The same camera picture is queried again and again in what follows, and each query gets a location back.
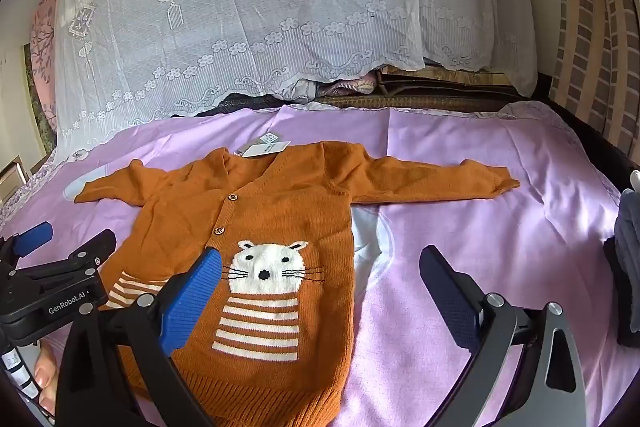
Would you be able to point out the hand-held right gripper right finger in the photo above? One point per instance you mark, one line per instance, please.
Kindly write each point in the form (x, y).
(450, 299)

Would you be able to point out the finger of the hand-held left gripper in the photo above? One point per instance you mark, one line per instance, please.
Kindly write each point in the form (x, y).
(32, 239)
(92, 247)

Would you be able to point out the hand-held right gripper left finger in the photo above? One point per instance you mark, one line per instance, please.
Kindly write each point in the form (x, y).
(192, 297)

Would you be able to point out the orange knitted cat sweater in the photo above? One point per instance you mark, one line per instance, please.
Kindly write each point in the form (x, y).
(285, 207)

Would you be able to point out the pile of dark clothes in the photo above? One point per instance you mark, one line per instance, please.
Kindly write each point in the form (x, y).
(625, 267)

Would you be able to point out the person's left hand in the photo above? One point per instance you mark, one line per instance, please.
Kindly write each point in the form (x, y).
(46, 374)

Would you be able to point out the purple bed sheet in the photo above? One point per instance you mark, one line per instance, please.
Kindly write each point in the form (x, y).
(475, 227)

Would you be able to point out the white paper hang tag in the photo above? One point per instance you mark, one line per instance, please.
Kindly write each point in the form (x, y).
(260, 149)

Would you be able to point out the pink floral cloth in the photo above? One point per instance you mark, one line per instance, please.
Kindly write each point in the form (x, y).
(42, 57)

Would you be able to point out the stack of folded blankets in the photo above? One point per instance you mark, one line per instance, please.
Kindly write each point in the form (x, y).
(400, 89)

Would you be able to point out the white lace cloth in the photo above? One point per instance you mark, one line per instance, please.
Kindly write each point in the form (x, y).
(260, 7)

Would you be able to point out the brick pattern curtain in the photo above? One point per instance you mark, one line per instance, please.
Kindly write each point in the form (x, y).
(595, 32)

